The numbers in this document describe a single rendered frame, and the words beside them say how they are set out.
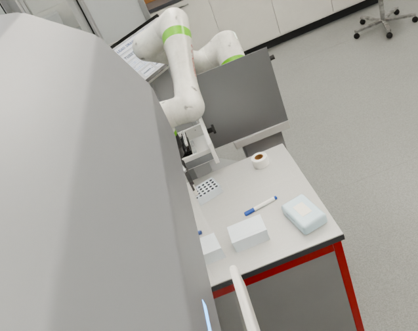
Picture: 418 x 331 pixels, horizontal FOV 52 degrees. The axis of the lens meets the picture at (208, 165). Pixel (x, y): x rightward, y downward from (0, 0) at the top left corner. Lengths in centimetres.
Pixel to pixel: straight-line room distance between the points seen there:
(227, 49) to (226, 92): 23
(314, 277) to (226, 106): 86
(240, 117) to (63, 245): 170
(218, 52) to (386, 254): 131
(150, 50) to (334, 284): 116
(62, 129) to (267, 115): 160
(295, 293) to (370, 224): 103
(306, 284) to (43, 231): 131
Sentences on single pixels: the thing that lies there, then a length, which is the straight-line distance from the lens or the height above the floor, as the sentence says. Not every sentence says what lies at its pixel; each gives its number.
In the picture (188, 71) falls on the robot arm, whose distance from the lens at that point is 159.
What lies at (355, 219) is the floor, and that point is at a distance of 257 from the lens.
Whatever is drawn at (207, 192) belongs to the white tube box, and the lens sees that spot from 176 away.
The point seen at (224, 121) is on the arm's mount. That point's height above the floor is 88.
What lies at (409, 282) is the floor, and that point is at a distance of 228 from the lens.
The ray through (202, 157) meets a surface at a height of 87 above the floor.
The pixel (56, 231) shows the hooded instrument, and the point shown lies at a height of 164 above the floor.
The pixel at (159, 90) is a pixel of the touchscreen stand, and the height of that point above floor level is 82.
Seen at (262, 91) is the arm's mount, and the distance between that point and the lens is 198.
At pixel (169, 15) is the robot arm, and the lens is 178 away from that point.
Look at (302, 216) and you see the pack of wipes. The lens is 149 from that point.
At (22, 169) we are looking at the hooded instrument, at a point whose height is 167.
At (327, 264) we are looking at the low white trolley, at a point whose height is 64.
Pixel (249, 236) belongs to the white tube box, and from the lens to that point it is 147.
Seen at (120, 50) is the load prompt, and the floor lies 116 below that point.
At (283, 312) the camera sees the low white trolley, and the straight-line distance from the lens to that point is 167.
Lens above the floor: 183
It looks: 33 degrees down
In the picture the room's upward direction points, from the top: 24 degrees counter-clockwise
